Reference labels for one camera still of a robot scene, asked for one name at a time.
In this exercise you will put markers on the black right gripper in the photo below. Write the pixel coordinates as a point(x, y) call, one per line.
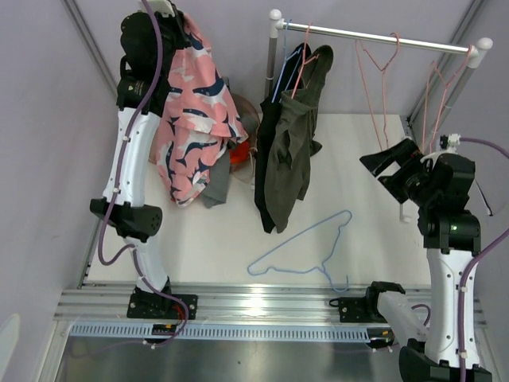
point(408, 153)

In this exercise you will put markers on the olive green shorts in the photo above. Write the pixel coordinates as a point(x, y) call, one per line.
point(289, 166)

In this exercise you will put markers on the pink hanger of patterned shorts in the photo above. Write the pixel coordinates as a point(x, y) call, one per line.
point(381, 136)

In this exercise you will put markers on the orange shorts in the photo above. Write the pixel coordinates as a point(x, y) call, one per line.
point(239, 153)

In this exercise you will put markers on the blue hanger of grey shorts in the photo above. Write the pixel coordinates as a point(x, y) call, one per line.
point(312, 250)

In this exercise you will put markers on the grey shorts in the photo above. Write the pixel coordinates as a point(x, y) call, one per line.
point(215, 193)

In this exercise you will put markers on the pink shark print shorts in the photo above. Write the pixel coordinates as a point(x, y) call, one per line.
point(193, 67)

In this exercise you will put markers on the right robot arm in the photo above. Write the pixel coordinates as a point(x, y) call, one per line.
point(443, 348)

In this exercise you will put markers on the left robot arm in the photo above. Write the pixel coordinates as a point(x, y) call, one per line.
point(149, 39)

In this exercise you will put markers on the black shorts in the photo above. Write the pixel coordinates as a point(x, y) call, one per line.
point(265, 136)

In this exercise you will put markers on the blue hanger with black shorts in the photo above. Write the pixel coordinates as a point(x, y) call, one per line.
point(290, 67)

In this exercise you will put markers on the brown translucent laundry basket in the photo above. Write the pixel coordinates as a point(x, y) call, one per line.
point(244, 127)

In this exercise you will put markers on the clothes rack with metal rod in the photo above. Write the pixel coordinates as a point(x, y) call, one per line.
point(474, 55)

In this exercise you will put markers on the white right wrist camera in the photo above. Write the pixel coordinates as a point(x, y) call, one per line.
point(448, 144)

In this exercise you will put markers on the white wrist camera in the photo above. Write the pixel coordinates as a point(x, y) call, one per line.
point(448, 144)
point(165, 7)

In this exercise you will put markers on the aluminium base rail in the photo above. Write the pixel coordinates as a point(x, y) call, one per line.
point(253, 312)

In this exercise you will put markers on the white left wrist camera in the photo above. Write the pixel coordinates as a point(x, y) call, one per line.
point(165, 7)

